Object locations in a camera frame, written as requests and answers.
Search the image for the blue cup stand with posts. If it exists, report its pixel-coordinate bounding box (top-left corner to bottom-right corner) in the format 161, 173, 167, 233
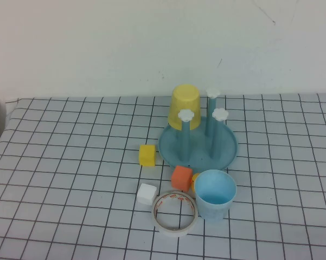
157, 88, 239, 174

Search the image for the light blue plastic cup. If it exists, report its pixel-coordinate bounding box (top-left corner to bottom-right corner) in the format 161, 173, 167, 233
194, 169, 237, 223

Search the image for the white tape roll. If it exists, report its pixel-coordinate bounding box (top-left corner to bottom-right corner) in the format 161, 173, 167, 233
151, 190, 199, 238

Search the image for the yellow cube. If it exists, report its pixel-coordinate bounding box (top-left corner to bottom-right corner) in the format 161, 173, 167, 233
139, 144, 156, 167

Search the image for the white cube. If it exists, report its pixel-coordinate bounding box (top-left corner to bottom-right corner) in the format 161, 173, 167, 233
137, 183, 157, 206

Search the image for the orange cube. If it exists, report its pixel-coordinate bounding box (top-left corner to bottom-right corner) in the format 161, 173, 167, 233
170, 165, 194, 190

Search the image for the yellow plastic cup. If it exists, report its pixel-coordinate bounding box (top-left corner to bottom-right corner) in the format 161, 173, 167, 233
167, 84, 202, 131

